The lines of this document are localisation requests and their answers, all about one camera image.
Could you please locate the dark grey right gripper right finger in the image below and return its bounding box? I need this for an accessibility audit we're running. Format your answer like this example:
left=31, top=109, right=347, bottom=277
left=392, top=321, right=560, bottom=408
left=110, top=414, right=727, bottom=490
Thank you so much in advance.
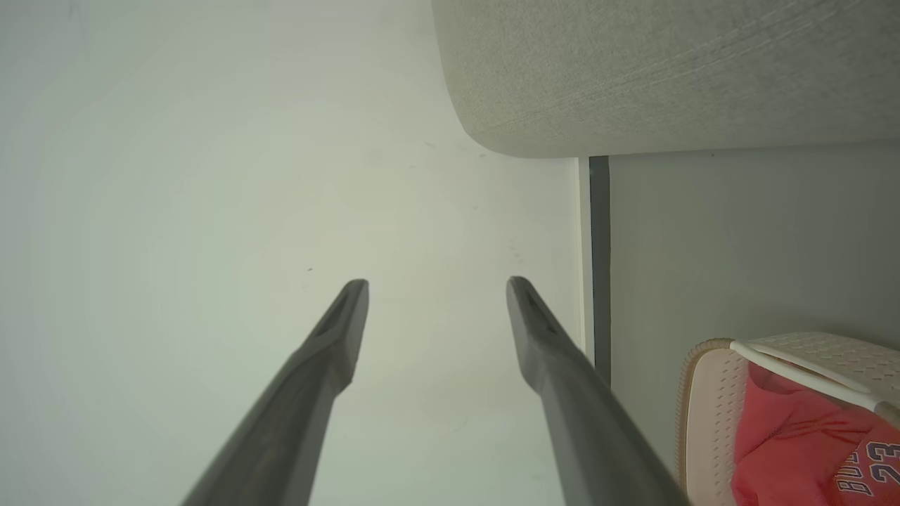
left=506, top=276, right=693, bottom=506

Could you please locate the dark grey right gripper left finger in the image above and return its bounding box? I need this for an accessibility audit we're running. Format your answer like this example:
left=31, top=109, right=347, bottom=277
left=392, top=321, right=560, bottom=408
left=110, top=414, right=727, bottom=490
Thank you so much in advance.
left=181, top=279, right=370, bottom=506

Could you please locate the red basketball jersey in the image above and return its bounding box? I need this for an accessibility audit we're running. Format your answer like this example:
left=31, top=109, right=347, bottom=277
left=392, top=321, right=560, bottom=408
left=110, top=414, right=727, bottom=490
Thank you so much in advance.
left=731, top=362, right=900, bottom=506

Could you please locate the grey fabric sofa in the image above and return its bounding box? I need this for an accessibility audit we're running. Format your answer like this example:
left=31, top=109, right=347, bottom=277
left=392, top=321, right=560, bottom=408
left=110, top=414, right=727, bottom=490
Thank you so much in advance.
left=431, top=0, right=900, bottom=158

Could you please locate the white perforated laundry basket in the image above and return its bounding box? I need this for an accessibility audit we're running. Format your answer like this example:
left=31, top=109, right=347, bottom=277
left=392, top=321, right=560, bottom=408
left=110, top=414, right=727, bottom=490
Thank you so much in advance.
left=676, top=332, right=900, bottom=506

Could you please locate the white and dark baseboard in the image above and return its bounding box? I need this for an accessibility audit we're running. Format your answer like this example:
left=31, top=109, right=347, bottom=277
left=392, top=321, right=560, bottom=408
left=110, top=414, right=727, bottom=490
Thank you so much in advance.
left=578, top=156, right=611, bottom=387

